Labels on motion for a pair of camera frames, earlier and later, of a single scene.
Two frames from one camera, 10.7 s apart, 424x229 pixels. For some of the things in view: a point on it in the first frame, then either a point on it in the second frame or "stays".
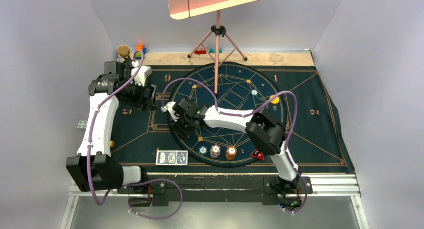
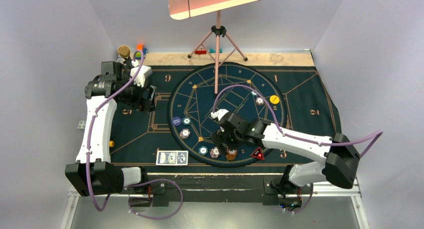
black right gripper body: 183,126 → 231,140
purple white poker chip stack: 215,151 stays
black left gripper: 145,103 stays
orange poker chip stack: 232,152 stays
